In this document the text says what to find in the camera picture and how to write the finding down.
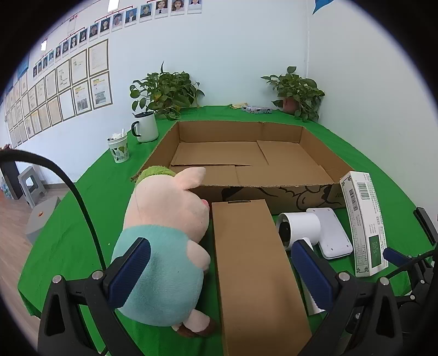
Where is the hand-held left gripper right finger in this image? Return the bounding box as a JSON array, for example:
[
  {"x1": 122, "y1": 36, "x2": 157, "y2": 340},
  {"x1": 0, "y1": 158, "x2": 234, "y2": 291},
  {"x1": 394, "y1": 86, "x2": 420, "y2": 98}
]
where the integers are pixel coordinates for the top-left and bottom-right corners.
[{"x1": 291, "y1": 239, "x2": 406, "y2": 356}]

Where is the large cardboard box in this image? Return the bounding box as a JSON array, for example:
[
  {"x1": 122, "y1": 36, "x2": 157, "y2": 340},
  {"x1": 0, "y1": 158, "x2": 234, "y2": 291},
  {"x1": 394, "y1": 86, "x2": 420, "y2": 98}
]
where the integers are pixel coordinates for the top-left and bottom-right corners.
[{"x1": 131, "y1": 120, "x2": 350, "y2": 216}]

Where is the white and green medicine box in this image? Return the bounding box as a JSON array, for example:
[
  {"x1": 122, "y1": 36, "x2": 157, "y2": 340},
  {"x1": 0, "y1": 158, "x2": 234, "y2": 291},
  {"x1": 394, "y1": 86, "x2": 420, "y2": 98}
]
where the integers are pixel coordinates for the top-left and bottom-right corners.
[{"x1": 339, "y1": 171, "x2": 389, "y2": 278}]

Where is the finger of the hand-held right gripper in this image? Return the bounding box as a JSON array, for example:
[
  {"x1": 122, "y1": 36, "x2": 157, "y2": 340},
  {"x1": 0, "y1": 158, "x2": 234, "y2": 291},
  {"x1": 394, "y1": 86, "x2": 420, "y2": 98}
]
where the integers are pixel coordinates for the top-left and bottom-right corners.
[
  {"x1": 382, "y1": 247, "x2": 435, "y2": 274},
  {"x1": 413, "y1": 207, "x2": 438, "y2": 246}
]

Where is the white mug with black lid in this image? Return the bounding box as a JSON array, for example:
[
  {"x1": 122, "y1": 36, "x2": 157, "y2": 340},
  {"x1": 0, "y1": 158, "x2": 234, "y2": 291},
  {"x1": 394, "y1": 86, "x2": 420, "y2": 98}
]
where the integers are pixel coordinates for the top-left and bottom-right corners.
[{"x1": 131, "y1": 111, "x2": 159, "y2": 143}]

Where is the leaf print paper cup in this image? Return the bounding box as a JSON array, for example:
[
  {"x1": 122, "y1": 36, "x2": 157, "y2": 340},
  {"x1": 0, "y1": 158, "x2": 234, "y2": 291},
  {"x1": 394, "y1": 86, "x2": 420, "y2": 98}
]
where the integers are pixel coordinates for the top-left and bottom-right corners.
[{"x1": 107, "y1": 129, "x2": 130, "y2": 164}]

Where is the blue wall decoration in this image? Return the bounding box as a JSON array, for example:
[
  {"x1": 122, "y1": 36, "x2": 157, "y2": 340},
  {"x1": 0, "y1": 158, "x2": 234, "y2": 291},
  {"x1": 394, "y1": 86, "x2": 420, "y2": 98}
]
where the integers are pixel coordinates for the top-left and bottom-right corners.
[{"x1": 312, "y1": 0, "x2": 343, "y2": 16}]

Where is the grey plastic stool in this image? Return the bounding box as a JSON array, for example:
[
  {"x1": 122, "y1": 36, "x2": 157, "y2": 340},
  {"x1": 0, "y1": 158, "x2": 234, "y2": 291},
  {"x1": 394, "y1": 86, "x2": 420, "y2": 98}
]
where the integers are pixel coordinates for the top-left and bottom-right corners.
[{"x1": 17, "y1": 166, "x2": 48, "y2": 208}]

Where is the pink pig plush toy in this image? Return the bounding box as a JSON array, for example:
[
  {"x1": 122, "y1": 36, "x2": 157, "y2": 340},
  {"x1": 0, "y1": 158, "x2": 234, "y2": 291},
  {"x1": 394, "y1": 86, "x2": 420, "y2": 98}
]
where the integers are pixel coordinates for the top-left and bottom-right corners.
[{"x1": 111, "y1": 166, "x2": 217, "y2": 339}]

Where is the green plant in red pot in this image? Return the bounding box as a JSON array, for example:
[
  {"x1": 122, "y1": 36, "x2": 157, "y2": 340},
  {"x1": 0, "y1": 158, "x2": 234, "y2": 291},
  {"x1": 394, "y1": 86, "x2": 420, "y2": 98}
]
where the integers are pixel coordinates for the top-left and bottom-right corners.
[{"x1": 261, "y1": 66, "x2": 325, "y2": 123}]

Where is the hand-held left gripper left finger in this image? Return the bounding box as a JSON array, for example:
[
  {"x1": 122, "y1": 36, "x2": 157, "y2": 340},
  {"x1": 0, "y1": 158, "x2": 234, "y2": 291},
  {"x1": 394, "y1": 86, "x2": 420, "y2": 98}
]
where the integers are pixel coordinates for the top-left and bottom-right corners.
[{"x1": 37, "y1": 237, "x2": 152, "y2": 356}]

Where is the white hair dryer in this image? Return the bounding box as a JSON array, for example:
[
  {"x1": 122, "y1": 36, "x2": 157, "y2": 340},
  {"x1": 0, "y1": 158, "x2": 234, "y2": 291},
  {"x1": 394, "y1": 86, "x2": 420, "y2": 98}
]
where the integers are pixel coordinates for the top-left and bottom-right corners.
[{"x1": 276, "y1": 211, "x2": 326, "y2": 316}]

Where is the row of portrait photos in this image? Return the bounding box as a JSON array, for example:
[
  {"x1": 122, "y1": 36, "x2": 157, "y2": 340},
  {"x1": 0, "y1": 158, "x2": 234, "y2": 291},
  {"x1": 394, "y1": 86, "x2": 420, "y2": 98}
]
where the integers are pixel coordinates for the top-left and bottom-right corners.
[{"x1": 32, "y1": 0, "x2": 204, "y2": 79}]

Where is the black cable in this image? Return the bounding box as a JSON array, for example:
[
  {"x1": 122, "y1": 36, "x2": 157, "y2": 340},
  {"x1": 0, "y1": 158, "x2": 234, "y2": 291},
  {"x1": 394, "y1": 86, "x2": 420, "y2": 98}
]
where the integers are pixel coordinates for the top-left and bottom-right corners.
[{"x1": 0, "y1": 149, "x2": 107, "y2": 355}]

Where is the grey round seat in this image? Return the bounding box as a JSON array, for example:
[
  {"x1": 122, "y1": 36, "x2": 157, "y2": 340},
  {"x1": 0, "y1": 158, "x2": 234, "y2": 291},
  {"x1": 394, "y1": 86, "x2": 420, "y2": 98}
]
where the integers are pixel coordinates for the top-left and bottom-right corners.
[{"x1": 25, "y1": 197, "x2": 61, "y2": 244}]

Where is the bushy green potted plant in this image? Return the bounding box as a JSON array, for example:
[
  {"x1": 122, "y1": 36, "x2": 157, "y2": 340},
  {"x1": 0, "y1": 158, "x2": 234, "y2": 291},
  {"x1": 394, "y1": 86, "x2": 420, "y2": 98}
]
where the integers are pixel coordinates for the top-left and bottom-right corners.
[{"x1": 129, "y1": 62, "x2": 205, "y2": 121}]

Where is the narrow brown cardboard box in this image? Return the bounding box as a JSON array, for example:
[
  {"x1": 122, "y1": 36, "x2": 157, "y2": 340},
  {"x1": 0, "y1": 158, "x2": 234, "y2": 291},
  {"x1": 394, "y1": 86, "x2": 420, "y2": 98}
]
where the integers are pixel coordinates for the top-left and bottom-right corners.
[{"x1": 211, "y1": 199, "x2": 313, "y2": 356}]

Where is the wall of framed documents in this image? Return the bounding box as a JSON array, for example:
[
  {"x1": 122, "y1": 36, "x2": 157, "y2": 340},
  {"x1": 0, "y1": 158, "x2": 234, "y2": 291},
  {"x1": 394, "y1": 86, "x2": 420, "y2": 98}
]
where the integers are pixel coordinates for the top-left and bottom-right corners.
[{"x1": 5, "y1": 38, "x2": 113, "y2": 148}]

